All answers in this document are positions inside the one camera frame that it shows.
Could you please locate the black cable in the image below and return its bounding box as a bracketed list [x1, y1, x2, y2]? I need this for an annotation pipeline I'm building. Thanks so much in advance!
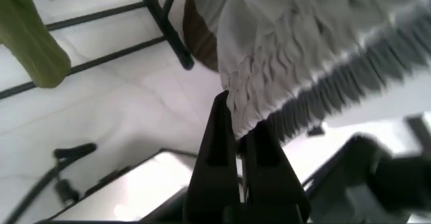
[3, 143, 98, 224]

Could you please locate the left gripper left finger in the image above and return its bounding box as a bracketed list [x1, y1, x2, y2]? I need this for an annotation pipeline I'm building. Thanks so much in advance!
[183, 89, 240, 222]

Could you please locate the green printed shirt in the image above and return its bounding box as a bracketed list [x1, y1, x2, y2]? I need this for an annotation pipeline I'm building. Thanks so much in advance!
[0, 0, 72, 89]

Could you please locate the white laundry basket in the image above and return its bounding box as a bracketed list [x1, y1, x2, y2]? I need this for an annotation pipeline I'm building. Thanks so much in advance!
[183, 0, 243, 73]

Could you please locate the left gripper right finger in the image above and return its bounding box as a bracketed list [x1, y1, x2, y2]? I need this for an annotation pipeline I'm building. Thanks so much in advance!
[242, 121, 311, 222]

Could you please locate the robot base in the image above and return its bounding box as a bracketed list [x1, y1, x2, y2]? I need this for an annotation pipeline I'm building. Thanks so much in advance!
[35, 148, 199, 223]

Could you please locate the pale grey garment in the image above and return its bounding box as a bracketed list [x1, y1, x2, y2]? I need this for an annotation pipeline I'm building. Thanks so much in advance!
[217, 0, 431, 141]

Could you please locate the black clothes rack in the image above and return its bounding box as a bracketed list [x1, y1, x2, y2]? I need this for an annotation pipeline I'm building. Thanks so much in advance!
[0, 0, 195, 100]

